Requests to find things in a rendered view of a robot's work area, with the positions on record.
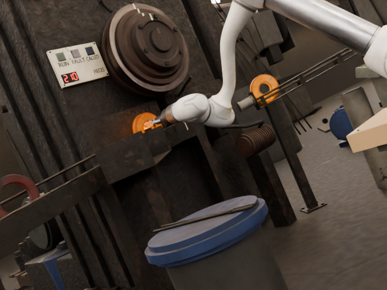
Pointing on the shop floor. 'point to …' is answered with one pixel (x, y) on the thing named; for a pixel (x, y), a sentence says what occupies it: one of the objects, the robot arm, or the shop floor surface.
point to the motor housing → (266, 172)
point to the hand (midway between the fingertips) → (146, 125)
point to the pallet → (23, 257)
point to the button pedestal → (380, 87)
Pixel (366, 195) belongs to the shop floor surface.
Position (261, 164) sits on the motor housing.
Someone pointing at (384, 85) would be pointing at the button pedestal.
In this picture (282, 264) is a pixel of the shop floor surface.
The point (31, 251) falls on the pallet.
